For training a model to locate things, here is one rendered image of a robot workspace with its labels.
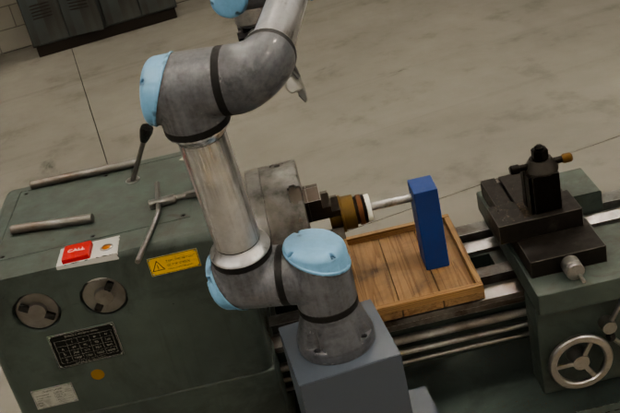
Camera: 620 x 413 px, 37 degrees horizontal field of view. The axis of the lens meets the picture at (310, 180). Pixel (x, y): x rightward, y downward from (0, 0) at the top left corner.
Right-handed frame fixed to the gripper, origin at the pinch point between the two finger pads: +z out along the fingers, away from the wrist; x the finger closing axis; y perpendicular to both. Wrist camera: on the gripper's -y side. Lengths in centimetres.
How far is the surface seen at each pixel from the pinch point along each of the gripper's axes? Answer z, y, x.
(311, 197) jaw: 23.6, 2.3, 4.1
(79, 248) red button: 16, 36, -37
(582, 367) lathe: 73, -1, 62
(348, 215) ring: 32.9, -4.9, 9.3
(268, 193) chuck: 20.4, 5.3, -4.8
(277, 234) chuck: 27.8, 11.7, -2.1
